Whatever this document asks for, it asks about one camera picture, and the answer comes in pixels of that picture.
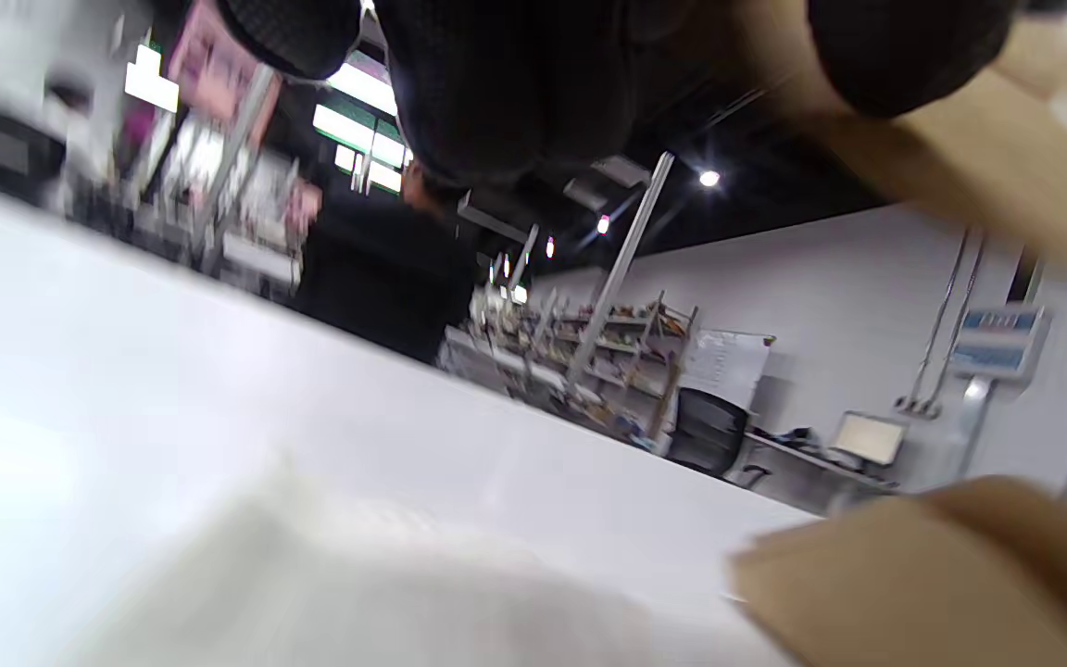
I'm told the person's left hand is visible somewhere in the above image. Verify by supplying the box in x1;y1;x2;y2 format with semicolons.
214;0;1021;186

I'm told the white lined paper sheet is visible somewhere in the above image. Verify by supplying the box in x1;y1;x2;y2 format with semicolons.
61;463;775;667

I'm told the metal storage shelving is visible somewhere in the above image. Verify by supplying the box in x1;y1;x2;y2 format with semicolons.
459;292;699;450

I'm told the pink screen monitor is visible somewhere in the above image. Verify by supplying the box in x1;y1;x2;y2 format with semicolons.
168;0;282;129

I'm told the white whiteboard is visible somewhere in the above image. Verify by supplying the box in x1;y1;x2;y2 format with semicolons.
680;329;777;410

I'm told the black office chair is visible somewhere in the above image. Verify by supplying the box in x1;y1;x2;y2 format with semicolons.
666;387;772;490

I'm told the bright computer monitor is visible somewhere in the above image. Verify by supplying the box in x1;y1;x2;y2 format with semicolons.
833;411;907;467

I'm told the white electrical panel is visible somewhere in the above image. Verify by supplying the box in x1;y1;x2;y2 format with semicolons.
948;304;1050;383

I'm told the aluminium camera frame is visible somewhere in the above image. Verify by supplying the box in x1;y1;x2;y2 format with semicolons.
496;151;675;395

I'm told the white wall desk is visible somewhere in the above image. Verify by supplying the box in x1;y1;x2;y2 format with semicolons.
745;429;900;494

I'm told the metal cable duct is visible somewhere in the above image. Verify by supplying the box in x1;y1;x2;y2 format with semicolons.
952;375;996;487

